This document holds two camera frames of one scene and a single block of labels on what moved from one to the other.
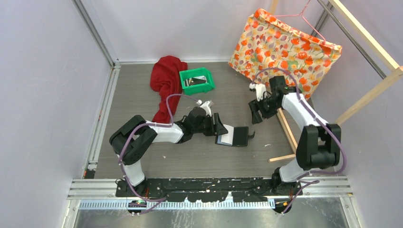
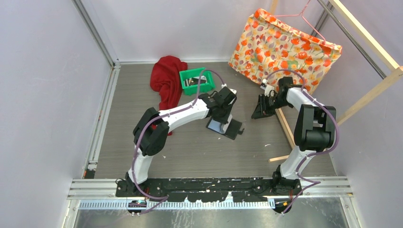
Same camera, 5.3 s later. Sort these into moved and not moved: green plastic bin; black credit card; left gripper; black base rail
Moved: left gripper
Not moved: green plastic bin; black base rail; black credit card
